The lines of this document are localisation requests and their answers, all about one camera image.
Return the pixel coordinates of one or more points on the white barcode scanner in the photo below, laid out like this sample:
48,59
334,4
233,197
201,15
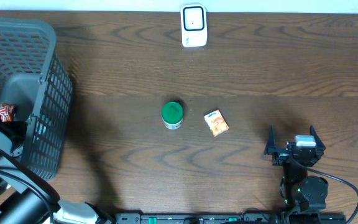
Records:
194,29

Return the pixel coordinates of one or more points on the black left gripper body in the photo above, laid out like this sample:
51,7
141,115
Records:
13,130

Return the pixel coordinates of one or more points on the orange snack box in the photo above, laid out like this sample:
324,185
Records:
216,123

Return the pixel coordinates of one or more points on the black mounting rail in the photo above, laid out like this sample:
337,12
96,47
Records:
252,217

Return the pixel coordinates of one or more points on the green lid jar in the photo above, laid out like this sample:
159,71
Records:
172,115

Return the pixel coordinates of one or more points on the grey plastic basket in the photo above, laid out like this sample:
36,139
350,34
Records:
33,79

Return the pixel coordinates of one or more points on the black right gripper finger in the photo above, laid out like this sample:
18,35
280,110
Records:
270,147
320,147

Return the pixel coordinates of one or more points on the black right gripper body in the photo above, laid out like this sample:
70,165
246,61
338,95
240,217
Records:
281,157

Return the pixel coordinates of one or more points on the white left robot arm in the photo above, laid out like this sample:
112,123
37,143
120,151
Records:
26,197

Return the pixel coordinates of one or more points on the red snack packet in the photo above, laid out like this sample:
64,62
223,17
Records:
7,112

